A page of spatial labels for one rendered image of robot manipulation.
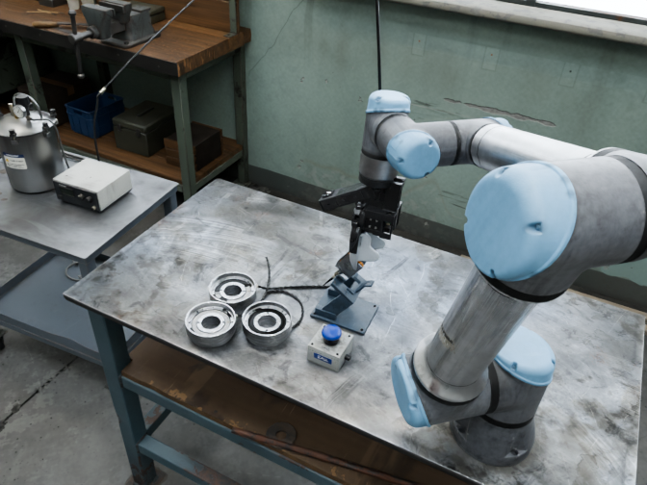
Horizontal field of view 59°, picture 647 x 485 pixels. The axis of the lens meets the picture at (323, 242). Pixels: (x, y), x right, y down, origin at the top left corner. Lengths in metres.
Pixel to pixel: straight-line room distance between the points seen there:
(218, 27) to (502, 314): 2.37
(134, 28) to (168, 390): 1.71
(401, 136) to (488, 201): 0.35
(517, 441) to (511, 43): 1.72
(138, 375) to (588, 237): 1.18
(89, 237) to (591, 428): 1.37
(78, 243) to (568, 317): 1.31
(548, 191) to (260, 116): 2.56
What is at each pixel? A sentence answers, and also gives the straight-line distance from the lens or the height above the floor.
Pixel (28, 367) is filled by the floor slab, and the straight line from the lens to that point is 2.42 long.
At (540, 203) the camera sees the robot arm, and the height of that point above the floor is 1.42.
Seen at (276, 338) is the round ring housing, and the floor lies 0.83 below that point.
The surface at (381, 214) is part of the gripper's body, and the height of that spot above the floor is 1.10.
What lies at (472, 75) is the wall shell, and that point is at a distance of 2.53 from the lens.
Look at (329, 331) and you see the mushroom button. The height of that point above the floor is 0.87.
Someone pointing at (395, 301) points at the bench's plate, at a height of 0.80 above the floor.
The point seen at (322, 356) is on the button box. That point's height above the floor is 0.83.
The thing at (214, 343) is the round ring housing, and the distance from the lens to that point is 1.20.
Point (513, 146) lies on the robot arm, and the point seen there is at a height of 1.33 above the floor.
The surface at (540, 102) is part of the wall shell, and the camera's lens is 2.51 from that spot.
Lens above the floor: 1.69
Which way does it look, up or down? 37 degrees down
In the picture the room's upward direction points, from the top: 4 degrees clockwise
